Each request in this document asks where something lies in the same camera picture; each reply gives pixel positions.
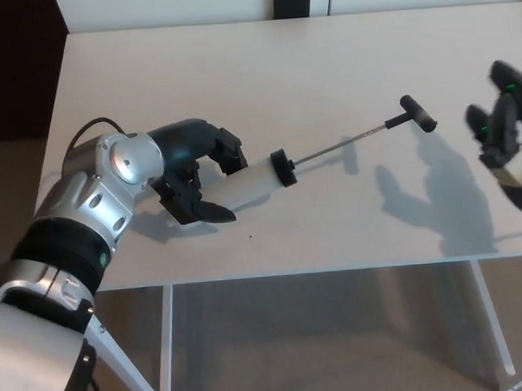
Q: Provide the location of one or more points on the dark brown wooden panel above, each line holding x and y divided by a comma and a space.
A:
17, 67

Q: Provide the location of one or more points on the white desk trestle leg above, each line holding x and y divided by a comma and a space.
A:
494, 319
166, 338

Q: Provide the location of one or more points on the black rectangular wall plate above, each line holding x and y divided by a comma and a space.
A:
291, 1

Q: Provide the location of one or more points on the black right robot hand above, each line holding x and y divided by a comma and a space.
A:
509, 119

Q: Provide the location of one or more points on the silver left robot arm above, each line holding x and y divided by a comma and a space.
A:
92, 203

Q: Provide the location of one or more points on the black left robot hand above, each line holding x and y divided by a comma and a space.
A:
185, 140

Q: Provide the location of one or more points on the white cabinet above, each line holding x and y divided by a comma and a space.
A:
170, 6

